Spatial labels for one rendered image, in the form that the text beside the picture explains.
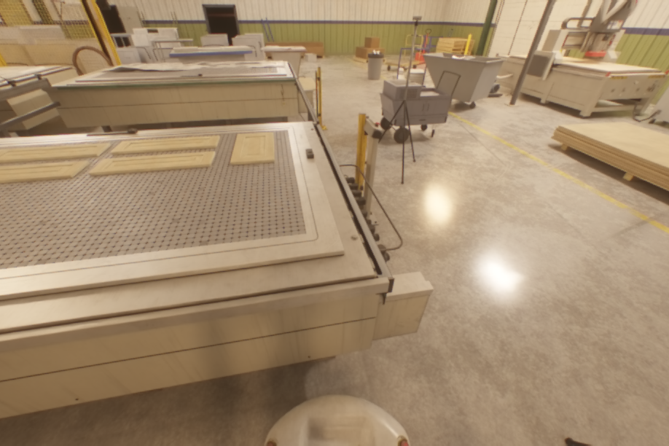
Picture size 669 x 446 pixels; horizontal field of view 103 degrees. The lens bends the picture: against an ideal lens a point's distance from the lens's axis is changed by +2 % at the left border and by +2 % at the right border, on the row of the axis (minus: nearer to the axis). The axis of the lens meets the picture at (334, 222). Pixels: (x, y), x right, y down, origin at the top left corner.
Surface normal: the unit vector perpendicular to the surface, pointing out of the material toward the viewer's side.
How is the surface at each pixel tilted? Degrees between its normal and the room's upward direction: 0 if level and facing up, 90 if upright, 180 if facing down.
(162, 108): 90
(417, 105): 90
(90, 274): 0
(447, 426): 0
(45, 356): 90
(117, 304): 0
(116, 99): 90
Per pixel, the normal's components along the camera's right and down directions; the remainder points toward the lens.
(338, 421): 0.02, 0.29
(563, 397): 0.00, -0.79
